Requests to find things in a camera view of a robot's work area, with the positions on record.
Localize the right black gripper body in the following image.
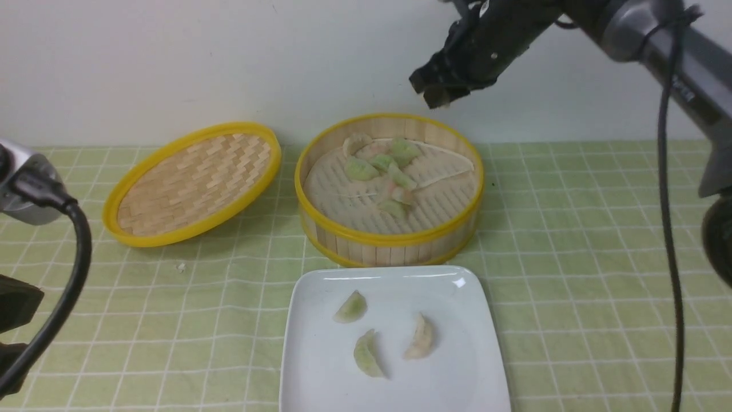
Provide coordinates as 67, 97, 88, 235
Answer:
435, 1, 563, 86

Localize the pink dumpling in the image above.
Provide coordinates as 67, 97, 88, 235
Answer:
379, 179, 414, 207
356, 142, 389, 161

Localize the cream dumpling top left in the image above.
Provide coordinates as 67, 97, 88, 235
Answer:
341, 132, 373, 157

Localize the green dumpling bottom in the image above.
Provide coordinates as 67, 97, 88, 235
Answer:
377, 199, 407, 220

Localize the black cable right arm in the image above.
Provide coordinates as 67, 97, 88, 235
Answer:
657, 6, 704, 412

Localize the green dumpling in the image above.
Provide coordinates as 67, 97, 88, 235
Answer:
353, 328, 387, 379
344, 156, 381, 182
389, 137, 421, 168
369, 153, 418, 190
333, 290, 368, 324
377, 199, 407, 220

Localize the green dumpling on plate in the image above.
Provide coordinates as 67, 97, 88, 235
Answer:
353, 328, 387, 379

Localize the white square plate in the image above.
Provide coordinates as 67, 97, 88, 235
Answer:
279, 264, 512, 411

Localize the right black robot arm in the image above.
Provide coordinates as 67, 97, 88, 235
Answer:
409, 1, 731, 283

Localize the green checkered tablecloth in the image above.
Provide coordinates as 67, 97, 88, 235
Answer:
0, 140, 732, 412

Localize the cream dumpling on plate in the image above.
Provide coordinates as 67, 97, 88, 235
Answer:
403, 312, 436, 360

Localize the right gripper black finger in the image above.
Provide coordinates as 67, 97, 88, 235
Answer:
409, 57, 473, 109

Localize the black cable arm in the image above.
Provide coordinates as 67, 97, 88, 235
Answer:
657, 6, 704, 412
0, 172, 93, 395

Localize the yellow rimmed bamboo steamer lid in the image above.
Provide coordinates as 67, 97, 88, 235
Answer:
102, 122, 283, 248

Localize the yellow rimmed bamboo steamer basket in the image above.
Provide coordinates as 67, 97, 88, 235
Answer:
295, 114, 486, 268

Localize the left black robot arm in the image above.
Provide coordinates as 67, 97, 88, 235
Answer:
1, 139, 61, 333

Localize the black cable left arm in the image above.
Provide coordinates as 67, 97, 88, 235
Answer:
0, 172, 93, 395

